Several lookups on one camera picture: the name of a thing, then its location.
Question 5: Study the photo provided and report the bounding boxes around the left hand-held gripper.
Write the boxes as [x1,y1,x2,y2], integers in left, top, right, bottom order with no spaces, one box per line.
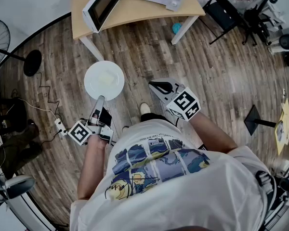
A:
[67,95,114,146]

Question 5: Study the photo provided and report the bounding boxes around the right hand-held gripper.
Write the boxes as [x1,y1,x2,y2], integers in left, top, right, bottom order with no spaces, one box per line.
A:
[148,78,201,122]

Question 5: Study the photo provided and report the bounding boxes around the white round plate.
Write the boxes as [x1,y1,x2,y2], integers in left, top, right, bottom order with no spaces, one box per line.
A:
[84,60,125,102]

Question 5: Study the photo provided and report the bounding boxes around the person's left forearm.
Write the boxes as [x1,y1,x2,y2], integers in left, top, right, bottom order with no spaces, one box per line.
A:
[77,135,114,201]

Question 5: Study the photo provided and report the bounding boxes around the person's right forearm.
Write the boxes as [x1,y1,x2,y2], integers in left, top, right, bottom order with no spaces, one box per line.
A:
[189,111,239,154]

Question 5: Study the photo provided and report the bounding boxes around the person's white right shoe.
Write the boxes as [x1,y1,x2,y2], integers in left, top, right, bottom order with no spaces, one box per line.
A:
[140,103,151,116]

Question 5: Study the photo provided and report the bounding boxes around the person's black shorts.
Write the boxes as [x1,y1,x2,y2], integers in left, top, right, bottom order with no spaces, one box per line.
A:
[140,113,170,123]

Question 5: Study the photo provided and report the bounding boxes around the white power strip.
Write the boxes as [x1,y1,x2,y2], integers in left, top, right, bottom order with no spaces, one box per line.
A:
[54,118,68,137]

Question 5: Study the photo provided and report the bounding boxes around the teal object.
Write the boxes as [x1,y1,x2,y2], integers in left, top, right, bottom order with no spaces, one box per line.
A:
[171,23,183,35]

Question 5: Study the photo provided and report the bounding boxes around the black standing fan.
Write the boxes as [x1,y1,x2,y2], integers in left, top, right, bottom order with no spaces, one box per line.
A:
[0,18,43,77]

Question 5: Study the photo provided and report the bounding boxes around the light wooden table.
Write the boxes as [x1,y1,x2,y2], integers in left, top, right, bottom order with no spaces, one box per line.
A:
[71,0,206,62]

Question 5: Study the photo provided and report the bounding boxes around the black bag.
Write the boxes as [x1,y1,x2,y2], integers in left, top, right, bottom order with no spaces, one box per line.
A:
[0,97,27,132]

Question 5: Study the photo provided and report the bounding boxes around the olive brown clothing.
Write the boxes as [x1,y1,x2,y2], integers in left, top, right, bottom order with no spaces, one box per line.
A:
[0,123,43,179]

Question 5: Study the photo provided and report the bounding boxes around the black square stand base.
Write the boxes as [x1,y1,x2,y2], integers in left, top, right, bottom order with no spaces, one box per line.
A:
[244,104,277,136]

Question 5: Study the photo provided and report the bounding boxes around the black folding chair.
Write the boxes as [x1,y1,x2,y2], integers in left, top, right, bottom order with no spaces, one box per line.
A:
[203,0,247,46]

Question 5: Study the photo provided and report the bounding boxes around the grey chair seat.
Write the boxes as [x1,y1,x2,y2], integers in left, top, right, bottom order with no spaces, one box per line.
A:
[4,174,36,200]

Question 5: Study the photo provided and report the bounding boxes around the white printed t-shirt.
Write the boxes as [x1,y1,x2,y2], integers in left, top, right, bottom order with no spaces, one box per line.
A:
[69,120,278,231]

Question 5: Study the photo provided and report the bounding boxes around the black office chair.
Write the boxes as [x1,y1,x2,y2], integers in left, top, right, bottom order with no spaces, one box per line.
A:
[241,0,280,47]

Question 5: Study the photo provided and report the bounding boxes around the yellow paper sheet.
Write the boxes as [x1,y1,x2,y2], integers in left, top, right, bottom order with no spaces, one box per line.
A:
[274,98,289,155]

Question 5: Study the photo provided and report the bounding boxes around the black round stool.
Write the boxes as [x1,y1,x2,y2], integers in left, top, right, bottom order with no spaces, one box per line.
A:
[278,33,289,51]

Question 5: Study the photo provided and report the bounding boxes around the thin black cable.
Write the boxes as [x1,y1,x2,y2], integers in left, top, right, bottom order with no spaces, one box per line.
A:
[35,71,64,120]

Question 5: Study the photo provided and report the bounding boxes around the thin white cable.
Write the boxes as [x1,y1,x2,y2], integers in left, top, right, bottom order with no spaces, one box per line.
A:
[20,98,57,120]

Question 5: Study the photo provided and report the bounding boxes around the black and white harness strap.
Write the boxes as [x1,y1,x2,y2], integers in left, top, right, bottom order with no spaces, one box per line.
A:
[254,170,278,212]

